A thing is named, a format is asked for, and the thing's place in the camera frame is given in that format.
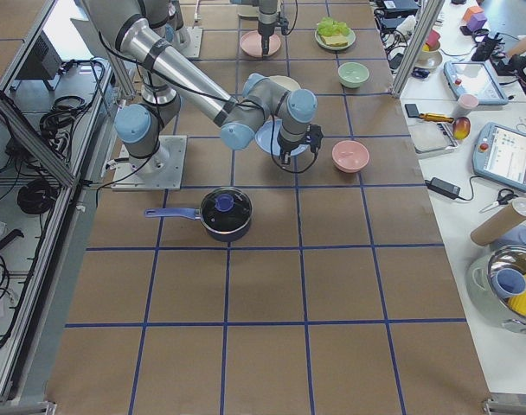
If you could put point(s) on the mango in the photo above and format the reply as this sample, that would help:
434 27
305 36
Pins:
461 128

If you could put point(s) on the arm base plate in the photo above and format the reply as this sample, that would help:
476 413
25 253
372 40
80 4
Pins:
163 171

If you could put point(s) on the teach pendant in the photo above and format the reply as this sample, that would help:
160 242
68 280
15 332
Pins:
500 155
474 78

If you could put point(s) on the blue saucepan with lid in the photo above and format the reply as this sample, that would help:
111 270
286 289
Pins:
225 213

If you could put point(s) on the steel bowl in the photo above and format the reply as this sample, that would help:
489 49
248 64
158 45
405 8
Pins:
479 285

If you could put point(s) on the white bowl with toys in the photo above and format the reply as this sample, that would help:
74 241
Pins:
430 57

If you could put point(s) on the white cup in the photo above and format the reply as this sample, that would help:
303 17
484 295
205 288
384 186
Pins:
466 103

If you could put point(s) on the black phone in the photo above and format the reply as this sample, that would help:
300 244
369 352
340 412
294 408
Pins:
412 110

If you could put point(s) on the white plate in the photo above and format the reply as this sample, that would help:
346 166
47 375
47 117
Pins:
288 83

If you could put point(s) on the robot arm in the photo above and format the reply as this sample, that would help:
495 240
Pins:
135 31
265 6

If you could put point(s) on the black power adapter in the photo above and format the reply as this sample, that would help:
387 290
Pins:
444 188

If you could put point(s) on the green lettuce leaf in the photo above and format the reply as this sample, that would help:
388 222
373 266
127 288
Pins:
330 27

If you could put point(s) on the teach pendant far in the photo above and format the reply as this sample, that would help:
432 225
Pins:
474 78

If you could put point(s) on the teach pendant near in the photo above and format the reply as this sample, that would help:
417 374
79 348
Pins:
500 155

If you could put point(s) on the blue plate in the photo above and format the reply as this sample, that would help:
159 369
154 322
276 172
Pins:
267 136

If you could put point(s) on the scissors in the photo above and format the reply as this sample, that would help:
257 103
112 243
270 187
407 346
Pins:
504 196

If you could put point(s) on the blue cup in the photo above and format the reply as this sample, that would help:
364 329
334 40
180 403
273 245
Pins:
508 282

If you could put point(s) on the pink plate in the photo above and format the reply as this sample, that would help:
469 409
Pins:
250 44

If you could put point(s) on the green bowl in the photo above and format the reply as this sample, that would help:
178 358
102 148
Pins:
353 74

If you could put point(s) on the cardboard tube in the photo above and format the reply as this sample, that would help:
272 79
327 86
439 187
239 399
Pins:
500 223

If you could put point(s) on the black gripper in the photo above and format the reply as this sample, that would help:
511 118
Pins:
265 30
287 149

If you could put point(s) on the light green plate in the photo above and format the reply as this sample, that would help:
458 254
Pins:
351 39

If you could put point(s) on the pink bowl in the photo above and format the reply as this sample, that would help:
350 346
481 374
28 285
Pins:
350 156

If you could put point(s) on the bread slice on plate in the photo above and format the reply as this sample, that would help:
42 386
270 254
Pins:
334 41

